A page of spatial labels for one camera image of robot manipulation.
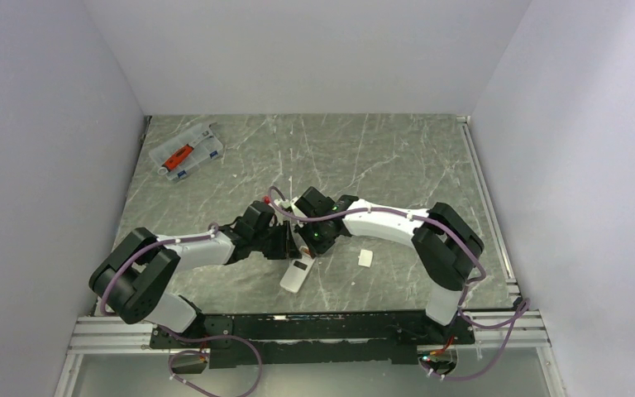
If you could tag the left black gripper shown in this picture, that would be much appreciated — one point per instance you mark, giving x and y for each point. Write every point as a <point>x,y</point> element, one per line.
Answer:
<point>287,247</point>

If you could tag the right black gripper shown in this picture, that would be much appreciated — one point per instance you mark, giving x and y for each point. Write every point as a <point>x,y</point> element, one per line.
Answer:
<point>316,249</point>

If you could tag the white remote control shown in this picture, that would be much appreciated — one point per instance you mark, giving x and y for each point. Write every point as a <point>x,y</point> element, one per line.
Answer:
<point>296,274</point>

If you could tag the white battery cover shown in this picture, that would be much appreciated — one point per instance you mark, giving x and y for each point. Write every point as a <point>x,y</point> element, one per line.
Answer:
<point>365,258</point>

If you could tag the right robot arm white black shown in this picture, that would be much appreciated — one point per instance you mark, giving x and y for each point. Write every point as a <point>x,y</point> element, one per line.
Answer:
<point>447,247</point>

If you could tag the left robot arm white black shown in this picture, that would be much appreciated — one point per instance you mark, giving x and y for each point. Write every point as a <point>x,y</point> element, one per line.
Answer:
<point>132,281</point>

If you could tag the clear plastic organizer box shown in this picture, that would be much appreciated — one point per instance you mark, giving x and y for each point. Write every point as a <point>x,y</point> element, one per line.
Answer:
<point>206,147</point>

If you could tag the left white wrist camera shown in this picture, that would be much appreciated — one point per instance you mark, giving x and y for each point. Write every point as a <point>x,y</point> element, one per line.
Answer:
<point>282,206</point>

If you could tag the black base frame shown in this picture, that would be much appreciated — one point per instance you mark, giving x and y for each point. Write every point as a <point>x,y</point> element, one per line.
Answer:
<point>399,337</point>

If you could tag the red handled tool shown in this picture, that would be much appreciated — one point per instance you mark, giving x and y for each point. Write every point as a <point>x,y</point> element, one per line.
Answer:
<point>177,158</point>

